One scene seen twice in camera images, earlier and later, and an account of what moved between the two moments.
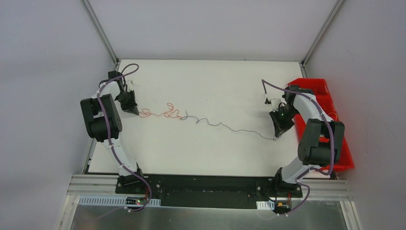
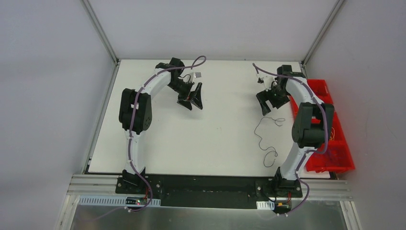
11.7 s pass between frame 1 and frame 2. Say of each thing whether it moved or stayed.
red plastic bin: stayed
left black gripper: moved
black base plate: stayed
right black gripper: moved
